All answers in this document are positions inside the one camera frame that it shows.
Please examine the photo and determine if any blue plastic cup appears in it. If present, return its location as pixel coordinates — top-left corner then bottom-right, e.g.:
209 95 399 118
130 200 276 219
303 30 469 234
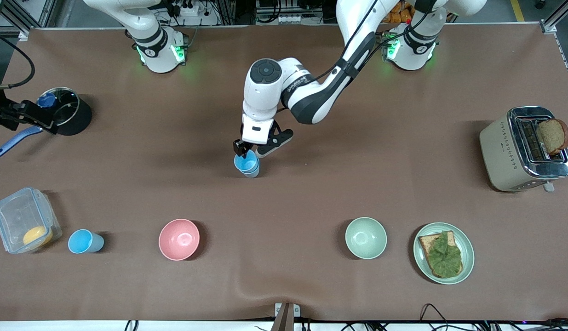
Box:
234 149 259 172
68 229 105 254

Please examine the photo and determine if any glass lid with blue knob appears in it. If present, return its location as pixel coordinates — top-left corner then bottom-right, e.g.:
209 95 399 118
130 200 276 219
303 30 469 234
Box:
35 87 80 128

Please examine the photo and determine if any clear plastic food container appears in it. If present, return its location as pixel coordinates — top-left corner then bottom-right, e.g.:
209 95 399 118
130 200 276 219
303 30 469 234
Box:
0 187 63 254

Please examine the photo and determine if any pink bowl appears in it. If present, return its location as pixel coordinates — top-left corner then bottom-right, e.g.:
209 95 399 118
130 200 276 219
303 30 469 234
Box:
158 218 201 261

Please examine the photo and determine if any orange round food piece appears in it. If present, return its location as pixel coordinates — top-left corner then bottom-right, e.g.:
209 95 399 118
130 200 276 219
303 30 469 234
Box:
23 225 53 247

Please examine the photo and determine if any long white power strip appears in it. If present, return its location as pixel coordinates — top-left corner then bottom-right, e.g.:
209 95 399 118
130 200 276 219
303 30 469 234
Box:
256 14 304 25

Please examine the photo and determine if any white power strip with plugs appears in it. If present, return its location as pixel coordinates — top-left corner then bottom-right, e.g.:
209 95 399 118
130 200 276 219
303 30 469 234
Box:
166 0 220 26

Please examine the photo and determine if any pale green bowl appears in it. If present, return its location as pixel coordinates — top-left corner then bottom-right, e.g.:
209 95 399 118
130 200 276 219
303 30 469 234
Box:
344 217 388 260

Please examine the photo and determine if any bag of orange buns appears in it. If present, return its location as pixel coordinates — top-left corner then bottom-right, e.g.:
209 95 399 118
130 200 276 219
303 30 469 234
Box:
380 0 415 25

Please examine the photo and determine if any brown bread slice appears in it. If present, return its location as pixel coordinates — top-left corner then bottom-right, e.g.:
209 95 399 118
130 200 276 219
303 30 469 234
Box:
418 231 464 279

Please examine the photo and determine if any green lettuce leaf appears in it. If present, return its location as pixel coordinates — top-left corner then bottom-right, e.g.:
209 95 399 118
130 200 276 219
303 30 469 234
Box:
425 231 463 279

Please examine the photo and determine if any pale green plate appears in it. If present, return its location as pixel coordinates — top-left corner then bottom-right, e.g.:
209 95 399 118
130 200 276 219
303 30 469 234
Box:
413 223 475 285

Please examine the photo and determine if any beige chrome toaster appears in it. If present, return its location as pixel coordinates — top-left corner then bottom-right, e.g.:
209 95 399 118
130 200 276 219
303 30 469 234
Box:
479 106 568 193

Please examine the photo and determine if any dark toast slice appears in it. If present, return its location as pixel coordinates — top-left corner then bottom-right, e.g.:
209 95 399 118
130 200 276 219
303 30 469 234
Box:
537 118 568 155

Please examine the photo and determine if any black saucepan with blue handle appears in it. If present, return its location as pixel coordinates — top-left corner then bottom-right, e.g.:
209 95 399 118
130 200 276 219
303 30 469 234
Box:
0 87 92 158

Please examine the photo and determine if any metal table clamp bracket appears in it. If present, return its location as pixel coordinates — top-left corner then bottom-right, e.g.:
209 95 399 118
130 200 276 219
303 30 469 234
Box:
274 302 301 331

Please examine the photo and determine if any black cable loop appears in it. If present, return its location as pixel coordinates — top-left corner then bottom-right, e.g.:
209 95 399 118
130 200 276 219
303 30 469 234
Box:
419 303 451 322

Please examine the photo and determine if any aluminium frame rail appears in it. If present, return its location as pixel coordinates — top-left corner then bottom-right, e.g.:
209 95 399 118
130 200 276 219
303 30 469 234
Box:
539 0 568 95

